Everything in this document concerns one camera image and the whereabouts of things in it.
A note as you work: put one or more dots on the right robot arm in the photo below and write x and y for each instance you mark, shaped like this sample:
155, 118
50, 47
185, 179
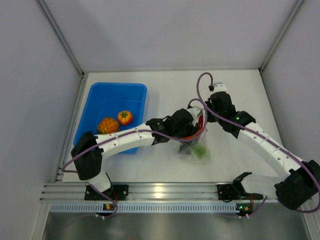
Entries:
297, 180

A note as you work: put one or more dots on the slotted cable duct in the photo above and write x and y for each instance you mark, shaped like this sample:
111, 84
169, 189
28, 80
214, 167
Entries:
145, 208

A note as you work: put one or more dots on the fake orange peach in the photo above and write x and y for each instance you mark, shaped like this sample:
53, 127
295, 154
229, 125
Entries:
125, 117

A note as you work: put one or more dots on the fake green grapes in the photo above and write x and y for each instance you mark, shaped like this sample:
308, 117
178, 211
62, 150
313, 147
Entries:
200, 151

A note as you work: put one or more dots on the fake pineapple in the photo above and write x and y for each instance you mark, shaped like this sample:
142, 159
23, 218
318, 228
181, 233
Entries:
108, 125

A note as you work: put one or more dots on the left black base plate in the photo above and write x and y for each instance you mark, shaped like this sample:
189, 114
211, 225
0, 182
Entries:
118, 192

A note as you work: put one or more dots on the fake red chili pepper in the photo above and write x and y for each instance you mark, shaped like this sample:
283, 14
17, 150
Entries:
201, 123

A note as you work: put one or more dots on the blue plastic bin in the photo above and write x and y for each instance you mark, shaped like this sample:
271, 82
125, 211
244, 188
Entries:
107, 99

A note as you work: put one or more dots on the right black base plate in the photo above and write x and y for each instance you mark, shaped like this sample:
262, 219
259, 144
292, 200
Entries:
231, 192

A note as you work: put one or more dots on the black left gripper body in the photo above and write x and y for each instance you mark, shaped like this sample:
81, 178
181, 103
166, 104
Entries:
189, 130

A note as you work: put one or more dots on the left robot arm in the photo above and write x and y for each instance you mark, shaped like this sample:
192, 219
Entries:
91, 149

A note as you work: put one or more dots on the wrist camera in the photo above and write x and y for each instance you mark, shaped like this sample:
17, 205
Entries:
196, 112
217, 87

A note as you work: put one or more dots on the fake dark eggplant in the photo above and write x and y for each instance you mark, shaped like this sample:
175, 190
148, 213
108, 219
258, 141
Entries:
185, 148

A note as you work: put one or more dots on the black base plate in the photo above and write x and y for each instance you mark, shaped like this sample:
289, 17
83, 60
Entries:
118, 192
231, 192

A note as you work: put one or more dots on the aluminium mounting rail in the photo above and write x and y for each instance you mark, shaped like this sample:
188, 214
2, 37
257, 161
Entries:
137, 191

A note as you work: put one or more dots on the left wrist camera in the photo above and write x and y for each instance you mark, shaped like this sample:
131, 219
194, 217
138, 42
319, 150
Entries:
196, 112

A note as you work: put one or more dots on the clear zip top bag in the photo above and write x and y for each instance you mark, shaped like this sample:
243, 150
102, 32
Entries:
189, 125

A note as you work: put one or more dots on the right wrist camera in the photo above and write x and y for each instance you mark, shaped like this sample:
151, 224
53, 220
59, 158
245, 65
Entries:
217, 87

